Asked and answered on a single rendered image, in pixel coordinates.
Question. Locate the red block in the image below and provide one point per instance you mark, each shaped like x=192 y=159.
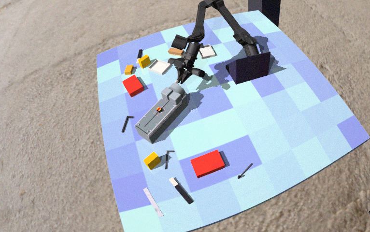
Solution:
x=133 y=86
x=207 y=164

